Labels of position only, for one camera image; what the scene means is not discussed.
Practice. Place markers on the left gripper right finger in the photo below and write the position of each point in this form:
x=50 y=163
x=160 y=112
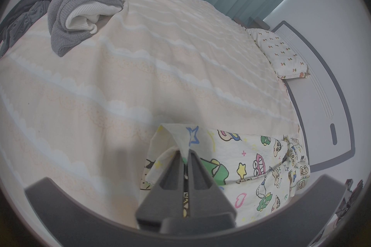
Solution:
x=208 y=190

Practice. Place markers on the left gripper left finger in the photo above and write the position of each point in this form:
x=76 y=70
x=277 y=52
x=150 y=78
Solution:
x=165 y=190

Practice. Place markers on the white printed pyjama top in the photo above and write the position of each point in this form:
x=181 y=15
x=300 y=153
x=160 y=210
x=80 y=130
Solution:
x=260 y=164

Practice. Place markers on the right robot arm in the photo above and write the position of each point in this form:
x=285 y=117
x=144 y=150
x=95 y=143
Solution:
x=349 y=196

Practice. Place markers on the bed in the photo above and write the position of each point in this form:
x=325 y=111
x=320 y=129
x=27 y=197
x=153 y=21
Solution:
x=116 y=95

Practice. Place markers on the white printed pillow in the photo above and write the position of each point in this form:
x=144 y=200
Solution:
x=282 y=52

